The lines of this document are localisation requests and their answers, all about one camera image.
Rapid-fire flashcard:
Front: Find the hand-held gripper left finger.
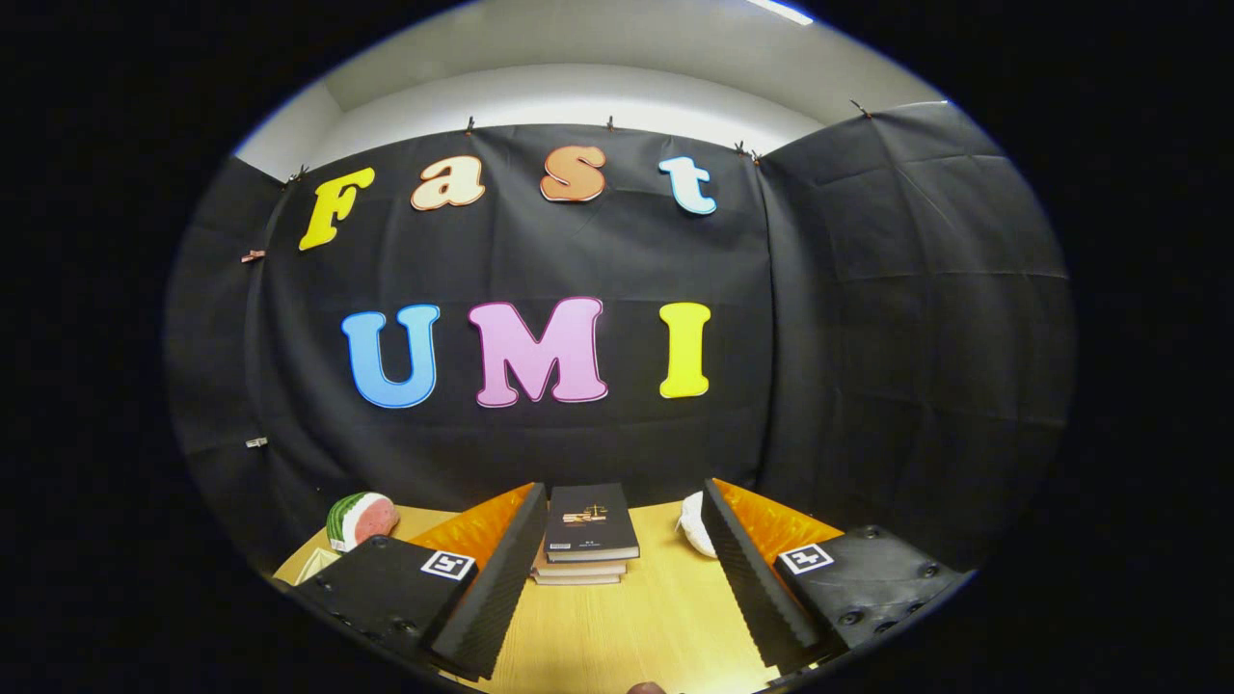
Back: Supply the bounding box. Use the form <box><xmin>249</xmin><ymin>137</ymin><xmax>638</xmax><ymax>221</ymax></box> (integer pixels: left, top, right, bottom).
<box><xmin>289</xmin><ymin>482</ymin><xmax>550</xmax><ymax>681</ymax></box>

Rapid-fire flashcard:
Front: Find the ceiling light strip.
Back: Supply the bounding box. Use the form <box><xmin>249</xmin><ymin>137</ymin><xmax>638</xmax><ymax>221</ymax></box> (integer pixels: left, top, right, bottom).
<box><xmin>747</xmin><ymin>0</ymin><xmax>816</xmax><ymax>27</ymax></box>

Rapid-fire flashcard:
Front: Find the black cover book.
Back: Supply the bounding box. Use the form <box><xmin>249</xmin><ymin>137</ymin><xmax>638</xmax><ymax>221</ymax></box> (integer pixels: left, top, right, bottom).
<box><xmin>545</xmin><ymin>482</ymin><xmax>641</xmax><ymax>564</ymax></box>

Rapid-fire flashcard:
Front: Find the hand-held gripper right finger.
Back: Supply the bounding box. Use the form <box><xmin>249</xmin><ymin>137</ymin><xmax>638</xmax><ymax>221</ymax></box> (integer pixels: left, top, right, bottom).
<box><xmin>701</xmin><ymin>477</ymin><xmax>970</xmax><ymax>676</ymax></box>

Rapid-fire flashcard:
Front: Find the white plush toy with face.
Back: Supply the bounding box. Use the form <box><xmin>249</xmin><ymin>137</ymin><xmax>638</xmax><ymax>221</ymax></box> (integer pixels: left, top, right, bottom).
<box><xmin>678</xmin><ymin>491</ymin><xmax>719</xmax><ymax>560</ymax></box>

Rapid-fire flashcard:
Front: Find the black backdrop cloth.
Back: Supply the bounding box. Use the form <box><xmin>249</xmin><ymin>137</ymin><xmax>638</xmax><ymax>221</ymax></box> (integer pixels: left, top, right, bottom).
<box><xmin>164</xmin><ymin>99</ymin><xmax>1076</xmax><ymax>579</ymax></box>

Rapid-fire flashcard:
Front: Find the beige fabric storage box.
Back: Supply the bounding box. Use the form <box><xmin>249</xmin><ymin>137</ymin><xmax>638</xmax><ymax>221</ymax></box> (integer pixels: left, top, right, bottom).
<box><xmin>292</xmin><ymin>546</ymin><xmax>340</xmax><ymax>585</ymax></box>

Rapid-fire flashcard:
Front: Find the watermelon slice plush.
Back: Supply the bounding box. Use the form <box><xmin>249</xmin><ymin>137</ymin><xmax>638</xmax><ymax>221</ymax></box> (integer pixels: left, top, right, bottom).
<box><xmin>325</xmin><ymin>492</ymin><xmax>400</xmax><ymax>552</ymax></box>

